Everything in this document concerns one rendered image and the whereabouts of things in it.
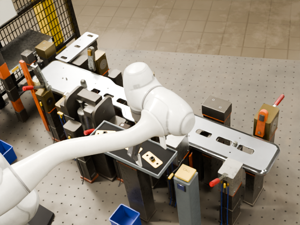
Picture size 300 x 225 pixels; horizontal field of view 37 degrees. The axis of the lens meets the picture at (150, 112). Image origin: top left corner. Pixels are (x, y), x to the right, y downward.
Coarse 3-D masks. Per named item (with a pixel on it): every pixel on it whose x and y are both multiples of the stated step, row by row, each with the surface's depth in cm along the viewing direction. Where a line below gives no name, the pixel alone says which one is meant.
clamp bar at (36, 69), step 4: (32, 64) 217; (36, 64) 217; (40, 64) 218; (32, 68) 216; (36, 68) 216; (36, 72) 219; (40, 72) 219; (36, 76) 222; (40, 76) 220; (40, 80) 223; (44, 80) 223; (44, 84) 224; (48, 84) 227
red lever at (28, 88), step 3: (24, 87) 216; (27, 87) 216; (30, 87) 218; (33, 87) 220; (36, 87) 222; (39, 87) 224; (42, 87) 225; (45, 87) 227; (24, 90) 216; (27, 90) 217
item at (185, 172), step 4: (180, 168) 167; (184, 168) 167; (188, 168) 167; (192, 168) 166; (176, 172) 166; (180, 172) 166; (184, 172) 166; (188, 172) 165; (192, 172) 165; (176, 176) 165; (180, 176) 164; (184, 176) 164; (188, 176) 164; (192, 176) 165; (184, 180) 164; (188, 180) 163
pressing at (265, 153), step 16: (48, 64) 253; (64, 64) 251; (32, 80) 243; (48, 80) 242; (64, 80) 240; (96, 80) 237; (128, 112) 216; (208, 128) 202; (224, 128) 201; (192, 144) 196; (208, 144) 195; (224, 144) 194; (240, 144) 193; (256, 144) 192; (272, 144) 192; (224, 160) 189; (240, 160) 187; (256, 160) 186; (272, 160) 185
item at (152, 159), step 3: (147, 153) 174; (150, 153) 174; (144, 156) 173; (147, 156) 173; (150, 156) 173; (153, 156) 173; (147, 159) 172; (150, 159) 170; (153, 159) 170; (156, 159) 171; (150, 162) 170; (153, 162) 170; (156, 162) 170; (159, 162) 170; (153, 165) 169; (156, 165) 169; (159, 165) 169
